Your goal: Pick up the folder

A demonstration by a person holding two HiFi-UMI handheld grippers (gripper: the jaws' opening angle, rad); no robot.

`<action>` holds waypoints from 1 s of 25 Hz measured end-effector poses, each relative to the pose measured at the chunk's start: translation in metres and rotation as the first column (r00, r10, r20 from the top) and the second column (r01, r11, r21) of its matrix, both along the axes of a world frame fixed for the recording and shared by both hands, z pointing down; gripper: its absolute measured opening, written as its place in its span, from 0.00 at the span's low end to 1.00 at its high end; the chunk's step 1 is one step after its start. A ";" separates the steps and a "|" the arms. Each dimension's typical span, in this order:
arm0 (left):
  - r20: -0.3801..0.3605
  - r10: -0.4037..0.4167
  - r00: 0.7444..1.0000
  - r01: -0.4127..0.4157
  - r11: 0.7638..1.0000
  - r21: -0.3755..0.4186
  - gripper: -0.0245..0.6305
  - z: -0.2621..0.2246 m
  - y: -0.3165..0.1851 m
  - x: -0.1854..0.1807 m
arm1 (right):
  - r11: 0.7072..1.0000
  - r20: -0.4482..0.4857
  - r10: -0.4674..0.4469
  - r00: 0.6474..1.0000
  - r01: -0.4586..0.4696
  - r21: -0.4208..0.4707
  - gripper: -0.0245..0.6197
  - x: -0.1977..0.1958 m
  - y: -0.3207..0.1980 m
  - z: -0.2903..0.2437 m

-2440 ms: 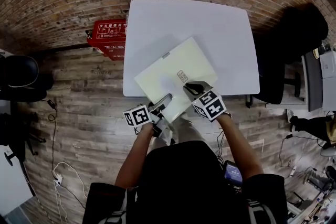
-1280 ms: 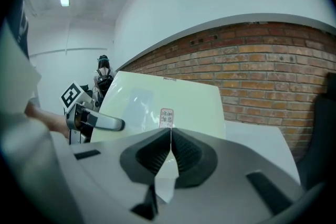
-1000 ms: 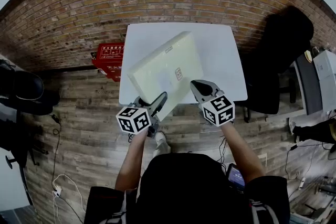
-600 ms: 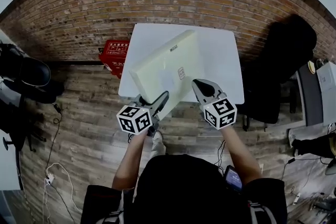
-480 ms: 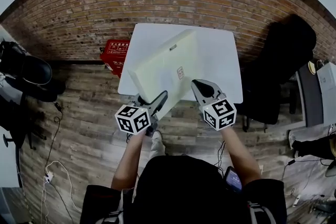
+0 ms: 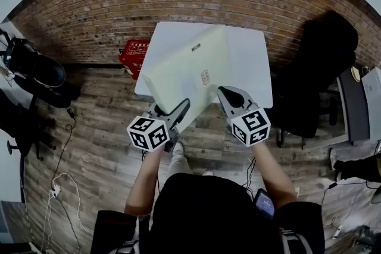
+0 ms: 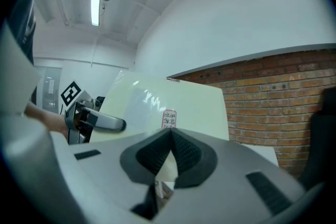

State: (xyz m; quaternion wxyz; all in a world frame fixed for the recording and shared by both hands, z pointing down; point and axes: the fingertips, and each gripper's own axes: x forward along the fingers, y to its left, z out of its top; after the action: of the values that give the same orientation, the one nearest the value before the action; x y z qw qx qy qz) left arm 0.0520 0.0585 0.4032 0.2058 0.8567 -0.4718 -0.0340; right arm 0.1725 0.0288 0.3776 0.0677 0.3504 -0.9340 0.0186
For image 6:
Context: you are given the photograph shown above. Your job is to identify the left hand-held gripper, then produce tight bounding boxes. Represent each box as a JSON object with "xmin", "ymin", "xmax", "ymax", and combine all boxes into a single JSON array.
[{"xmin": 127, "ymin": 97, "xmax": 192, "ymax": 154}]

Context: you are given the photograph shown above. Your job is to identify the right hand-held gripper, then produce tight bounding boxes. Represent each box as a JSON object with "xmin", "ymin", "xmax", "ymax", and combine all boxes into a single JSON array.
[{"xmin": 217, "ymin": 85, "xmax": 271, "ymax": 148}]

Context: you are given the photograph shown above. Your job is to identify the pale yellow cloth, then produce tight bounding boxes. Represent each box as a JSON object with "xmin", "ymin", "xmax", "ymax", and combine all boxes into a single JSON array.
[{"xmin": 141, "ymin": 24, "xmax": 230, "ymax": 134}]

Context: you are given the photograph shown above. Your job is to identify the person's right forearm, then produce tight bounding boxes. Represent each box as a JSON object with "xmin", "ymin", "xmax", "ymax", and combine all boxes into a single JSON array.
[{"xmin": 252, "ymin": 141, "xmax": 299, "ymax": 209}]

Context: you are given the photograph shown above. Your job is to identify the person's left forearm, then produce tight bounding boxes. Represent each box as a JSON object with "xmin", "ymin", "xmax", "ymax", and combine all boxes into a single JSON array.
[{"xmin": 124, "ymin": 147, "xmax": 166, "ymax": 217}]

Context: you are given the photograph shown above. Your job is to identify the white square table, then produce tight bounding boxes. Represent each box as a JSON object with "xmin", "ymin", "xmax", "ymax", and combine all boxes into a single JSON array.
[{"xmin": 134, "ymin": 21, "xmax": 274, "ymax": 109}]

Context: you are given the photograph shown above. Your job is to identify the person's left shoe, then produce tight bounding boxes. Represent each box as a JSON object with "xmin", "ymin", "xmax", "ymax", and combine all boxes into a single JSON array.
[{"xmin": 173, "ymin": 142, "xmax": 186, "ymax": 159}]

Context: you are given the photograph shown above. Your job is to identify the person's beige trousers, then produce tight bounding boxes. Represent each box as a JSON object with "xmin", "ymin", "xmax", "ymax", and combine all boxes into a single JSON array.
[{"xmin": 168, "ymin": 151, "xmax": 195, "ymax": 175}]

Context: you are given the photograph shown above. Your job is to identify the red fire extinguisher box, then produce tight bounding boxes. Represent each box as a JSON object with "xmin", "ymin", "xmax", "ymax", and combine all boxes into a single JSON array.
[{"xmin": 118, "ymin": 39, "xmax": 151, "ymax": 81}]

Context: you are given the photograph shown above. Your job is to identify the black fabric office chair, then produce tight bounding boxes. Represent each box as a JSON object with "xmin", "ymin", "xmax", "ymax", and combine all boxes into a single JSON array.
[{"xmin": 272, "ymin": 10, "xmax": 360, "ymax": 150}]

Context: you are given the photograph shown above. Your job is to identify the black phone with lit screen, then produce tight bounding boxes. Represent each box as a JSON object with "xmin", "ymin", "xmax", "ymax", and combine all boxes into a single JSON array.
[{"xmin": 253, "ymin": 188, "xmax": 276, "ymax": 221}]

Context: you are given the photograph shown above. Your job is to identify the person's black shirt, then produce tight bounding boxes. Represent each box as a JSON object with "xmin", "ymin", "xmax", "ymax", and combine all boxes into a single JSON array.
[{"xmin": 93, "ymin": 173, "xmax": 326, "ymax": 254}]

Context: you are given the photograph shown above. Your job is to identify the glossy black office chair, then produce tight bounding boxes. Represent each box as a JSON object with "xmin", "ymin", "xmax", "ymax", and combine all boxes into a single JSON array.
[{"xmin": 5, "ymin": 38, "xmax": 82, "ymax": 162}]

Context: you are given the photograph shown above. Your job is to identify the white box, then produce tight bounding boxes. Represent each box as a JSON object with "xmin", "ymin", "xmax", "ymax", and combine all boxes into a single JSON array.
[{"xmin": 361, "ymin": 67, "xmax": 381, "ymax": 141}]

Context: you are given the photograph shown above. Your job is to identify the black power adapter cable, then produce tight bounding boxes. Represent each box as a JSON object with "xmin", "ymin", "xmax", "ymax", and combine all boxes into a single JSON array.
[
  {"xmin": 320, "ymin": 180, "xmax": 381, "ymax": 209},
  {"xmin": 51, "ymin": 108, "xmax": 76, "ymax": 188}
]

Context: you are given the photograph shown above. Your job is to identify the white cable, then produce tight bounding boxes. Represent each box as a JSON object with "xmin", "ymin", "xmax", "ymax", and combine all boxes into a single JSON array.
[{"xmin": 41, "ymin": 172, "xmax": 93, "ymax": 254}]

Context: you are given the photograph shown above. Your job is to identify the grey shoulder strap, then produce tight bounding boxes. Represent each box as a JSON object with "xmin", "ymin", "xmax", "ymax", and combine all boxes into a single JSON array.
[
  {"xmin": 110, "ymin": 215, "xmax": 142, "ymax": 254},
  {"xmin": 279, "ymin": 227, "xmax": 311, "ymax": 254}
]

